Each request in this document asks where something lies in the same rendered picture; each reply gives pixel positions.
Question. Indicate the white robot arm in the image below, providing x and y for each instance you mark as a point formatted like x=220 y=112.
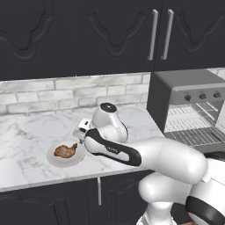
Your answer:
x=164 y=159

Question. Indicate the dark base cupboard door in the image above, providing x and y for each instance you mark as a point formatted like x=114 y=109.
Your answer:
x=120 y=199
x=44 y=205

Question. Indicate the glass toaster oven door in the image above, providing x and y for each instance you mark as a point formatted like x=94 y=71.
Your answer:
x=190 y=123

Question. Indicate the brown chicken drumstick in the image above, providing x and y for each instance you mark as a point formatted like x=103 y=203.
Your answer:
x=66 y=150

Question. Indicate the dark wall cupboard door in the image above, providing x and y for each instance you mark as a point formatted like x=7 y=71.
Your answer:
x=32 y=35
x=117 y=35
x=199 y=32

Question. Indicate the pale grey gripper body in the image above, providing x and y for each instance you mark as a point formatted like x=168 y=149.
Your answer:
x=78 y=134

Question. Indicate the grey toaster oven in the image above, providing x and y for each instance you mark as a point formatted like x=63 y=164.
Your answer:
x=175 y=80

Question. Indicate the dark toaster oven knob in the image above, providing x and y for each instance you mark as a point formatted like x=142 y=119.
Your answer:
x=187 y=97
x=217 y=95
x=202 y=96

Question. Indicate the white round plate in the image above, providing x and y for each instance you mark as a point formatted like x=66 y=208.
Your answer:
x=66 y=160

